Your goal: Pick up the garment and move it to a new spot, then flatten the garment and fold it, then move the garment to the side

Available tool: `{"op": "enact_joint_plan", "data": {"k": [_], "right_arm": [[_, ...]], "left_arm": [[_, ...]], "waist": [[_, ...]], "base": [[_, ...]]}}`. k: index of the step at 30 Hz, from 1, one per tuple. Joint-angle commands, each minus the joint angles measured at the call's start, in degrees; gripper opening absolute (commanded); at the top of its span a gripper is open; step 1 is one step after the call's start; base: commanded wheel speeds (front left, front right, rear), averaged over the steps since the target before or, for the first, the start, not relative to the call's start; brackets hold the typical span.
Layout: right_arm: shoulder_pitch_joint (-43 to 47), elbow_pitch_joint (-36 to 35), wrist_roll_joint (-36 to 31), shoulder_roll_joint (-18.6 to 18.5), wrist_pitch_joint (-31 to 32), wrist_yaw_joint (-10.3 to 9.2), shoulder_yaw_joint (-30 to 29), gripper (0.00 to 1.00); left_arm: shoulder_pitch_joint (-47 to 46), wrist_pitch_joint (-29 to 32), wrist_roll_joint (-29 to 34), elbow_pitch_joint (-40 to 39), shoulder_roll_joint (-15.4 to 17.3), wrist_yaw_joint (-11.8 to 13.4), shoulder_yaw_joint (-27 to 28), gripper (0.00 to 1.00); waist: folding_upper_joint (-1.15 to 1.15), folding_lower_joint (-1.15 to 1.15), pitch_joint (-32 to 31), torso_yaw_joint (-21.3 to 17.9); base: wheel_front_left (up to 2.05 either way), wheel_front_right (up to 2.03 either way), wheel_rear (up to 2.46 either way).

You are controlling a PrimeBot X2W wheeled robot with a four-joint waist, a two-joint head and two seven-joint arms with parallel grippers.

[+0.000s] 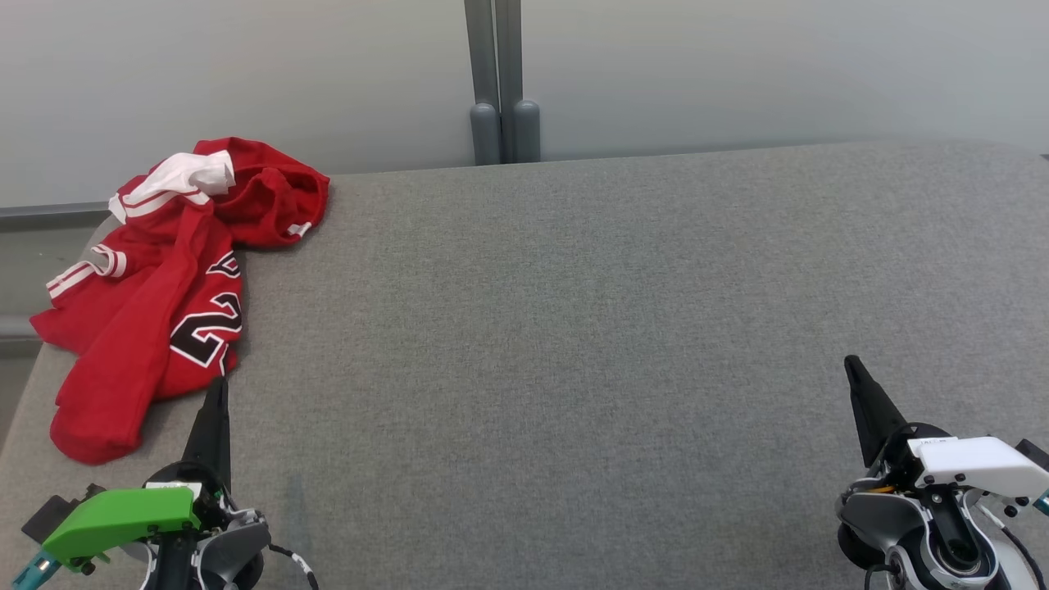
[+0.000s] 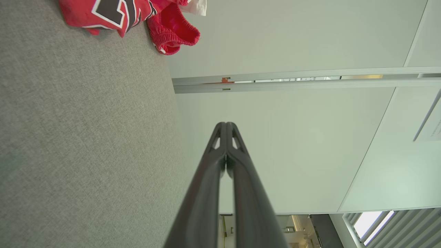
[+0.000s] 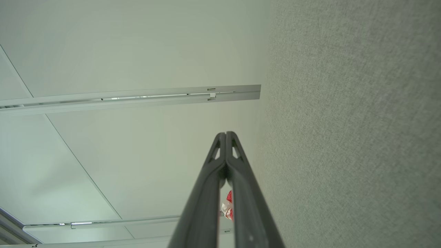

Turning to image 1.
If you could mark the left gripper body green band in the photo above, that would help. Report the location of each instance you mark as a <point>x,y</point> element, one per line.
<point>123,516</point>

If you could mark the red basketball jersey number 23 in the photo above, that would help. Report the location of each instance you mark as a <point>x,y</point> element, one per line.
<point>131,352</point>

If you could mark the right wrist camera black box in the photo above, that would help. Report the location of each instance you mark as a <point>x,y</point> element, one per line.
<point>1034,453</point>

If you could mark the red shorts white trim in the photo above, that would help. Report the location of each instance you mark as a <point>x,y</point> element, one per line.
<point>279,197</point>

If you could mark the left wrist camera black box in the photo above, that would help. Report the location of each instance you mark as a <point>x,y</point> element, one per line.
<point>49,515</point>

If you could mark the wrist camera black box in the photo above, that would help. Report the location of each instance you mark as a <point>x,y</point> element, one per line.
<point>1034,453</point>
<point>49,515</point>

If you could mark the grey round wall bar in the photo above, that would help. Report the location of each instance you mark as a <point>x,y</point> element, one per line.
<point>16,328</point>

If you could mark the grey flat wall rail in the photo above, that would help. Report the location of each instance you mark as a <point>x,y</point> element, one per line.
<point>41,215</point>

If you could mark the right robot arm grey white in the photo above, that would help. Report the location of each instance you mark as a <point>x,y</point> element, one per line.
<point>877,516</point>

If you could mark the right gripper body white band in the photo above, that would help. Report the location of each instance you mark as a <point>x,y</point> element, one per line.
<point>975,463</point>

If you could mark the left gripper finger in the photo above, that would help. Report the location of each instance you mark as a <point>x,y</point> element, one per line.
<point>215,434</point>

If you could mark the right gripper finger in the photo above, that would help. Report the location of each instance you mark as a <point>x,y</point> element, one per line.
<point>873,410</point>

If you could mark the grey fabric sofa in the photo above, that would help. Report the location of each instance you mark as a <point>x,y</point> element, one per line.
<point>574,369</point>

